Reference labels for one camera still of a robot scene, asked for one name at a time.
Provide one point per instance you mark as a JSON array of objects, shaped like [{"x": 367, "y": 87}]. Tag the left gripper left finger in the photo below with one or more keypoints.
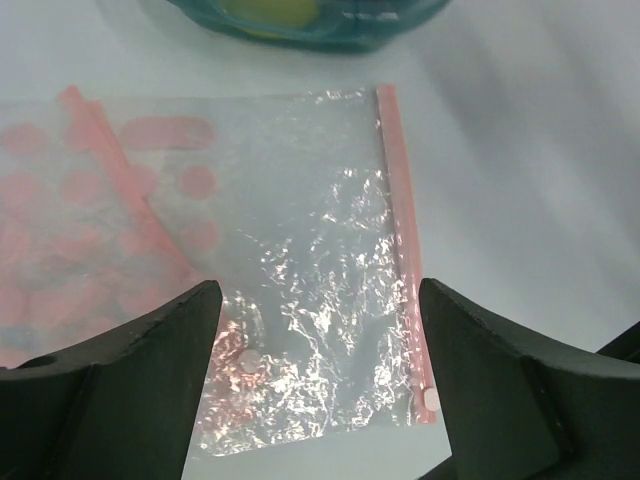
[{"x": 121, "y": 405}]

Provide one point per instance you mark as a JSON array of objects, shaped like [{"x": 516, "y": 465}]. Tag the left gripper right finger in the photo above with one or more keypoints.
[{"x": 520, "y": 405}]

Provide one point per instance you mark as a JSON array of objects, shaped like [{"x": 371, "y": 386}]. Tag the clear zip bag pink zipper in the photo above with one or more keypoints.
[{"x": 302, "y": 210}]

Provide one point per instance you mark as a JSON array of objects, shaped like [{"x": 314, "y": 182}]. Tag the pink dotted zip bag stack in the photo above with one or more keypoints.
[{"x": 103, "y": 214}]

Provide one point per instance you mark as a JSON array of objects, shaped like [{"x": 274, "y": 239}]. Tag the teal plastic food tray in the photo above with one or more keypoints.
[{"x": 342, "y": 25}]

